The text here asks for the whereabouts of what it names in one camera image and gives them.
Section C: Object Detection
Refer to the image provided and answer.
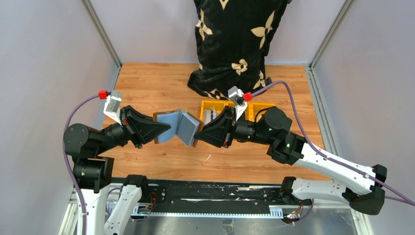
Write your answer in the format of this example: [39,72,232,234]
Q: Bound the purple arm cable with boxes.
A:
[63,90,108,235]
[244,80,415,207]

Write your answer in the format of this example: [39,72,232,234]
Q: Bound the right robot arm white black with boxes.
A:
[194,106,387,215]

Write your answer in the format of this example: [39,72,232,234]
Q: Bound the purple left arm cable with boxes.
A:
[63,90,108,235]

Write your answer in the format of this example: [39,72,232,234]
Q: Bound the yellow bin right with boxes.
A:
[248,102,275,122]

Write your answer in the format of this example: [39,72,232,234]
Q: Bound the black floral blanket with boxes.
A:
[187,0,290,100]

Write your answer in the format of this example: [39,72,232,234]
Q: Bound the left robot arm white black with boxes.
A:
[63,106,171,235]

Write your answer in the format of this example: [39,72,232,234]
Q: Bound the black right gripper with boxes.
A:
[194,106,273,148]

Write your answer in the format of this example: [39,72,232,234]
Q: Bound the aluminium frame rail right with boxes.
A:
[304,0,355,154]

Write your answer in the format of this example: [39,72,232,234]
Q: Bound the aluminium frame rail left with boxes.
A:
[80,0,122,70]

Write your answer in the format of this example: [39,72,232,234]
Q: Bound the aluminium frame rail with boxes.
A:
[304,0,355,154]
[80,0,122,70]

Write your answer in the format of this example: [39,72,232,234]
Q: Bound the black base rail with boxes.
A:
[137,179,311,215]

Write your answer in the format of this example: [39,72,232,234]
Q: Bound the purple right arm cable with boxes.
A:
[244,80,415,207]

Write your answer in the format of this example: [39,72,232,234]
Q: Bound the brown leather card holder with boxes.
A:
[153,110,204,147]

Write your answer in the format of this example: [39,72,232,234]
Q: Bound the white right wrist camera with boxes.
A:
[228,86,252,121]

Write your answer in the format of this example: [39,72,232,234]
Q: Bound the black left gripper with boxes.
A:
[96,103,171,154]

